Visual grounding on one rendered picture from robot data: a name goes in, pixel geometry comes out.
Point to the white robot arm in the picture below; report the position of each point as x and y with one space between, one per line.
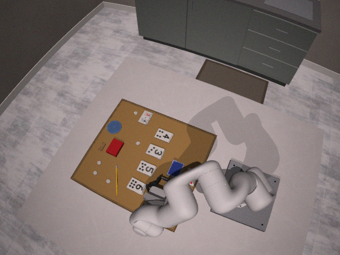
249 188

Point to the red rectangular box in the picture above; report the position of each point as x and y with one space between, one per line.
115 147

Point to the blue round disc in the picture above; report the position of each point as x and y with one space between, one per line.
114 127

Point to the dark blue card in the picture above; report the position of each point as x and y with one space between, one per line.
175 168

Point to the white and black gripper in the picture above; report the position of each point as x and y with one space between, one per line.
155 191

